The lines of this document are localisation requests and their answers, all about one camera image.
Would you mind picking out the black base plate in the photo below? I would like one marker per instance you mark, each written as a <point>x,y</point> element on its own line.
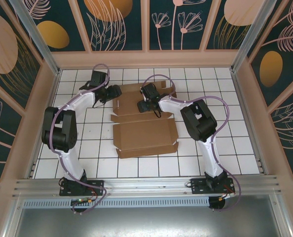
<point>197,186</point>
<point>97,185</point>

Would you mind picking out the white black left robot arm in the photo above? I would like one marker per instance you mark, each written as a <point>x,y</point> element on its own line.
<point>62,133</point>

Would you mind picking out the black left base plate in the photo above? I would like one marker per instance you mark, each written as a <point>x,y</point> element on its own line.
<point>97,185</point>

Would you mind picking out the small green circuit board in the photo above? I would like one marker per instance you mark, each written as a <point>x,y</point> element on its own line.
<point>81,201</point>

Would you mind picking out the aluminium frame post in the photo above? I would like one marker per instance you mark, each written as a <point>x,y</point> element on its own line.
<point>250,32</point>
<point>35,32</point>

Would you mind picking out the brown cardboard box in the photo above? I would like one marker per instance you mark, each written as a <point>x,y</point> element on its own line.
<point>141,138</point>

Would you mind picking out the galvanised metal sheet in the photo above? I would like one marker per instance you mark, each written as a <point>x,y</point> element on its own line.
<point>149,222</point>

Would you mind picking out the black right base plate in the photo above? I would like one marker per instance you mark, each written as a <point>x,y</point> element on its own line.
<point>197,186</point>

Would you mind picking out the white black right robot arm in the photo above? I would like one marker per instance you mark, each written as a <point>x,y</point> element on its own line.
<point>200,121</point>

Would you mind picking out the aluminium mounting rail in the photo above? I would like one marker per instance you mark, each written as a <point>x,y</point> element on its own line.
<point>146,185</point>

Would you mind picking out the aluminium side rail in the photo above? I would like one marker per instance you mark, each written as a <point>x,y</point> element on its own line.
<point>243,103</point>

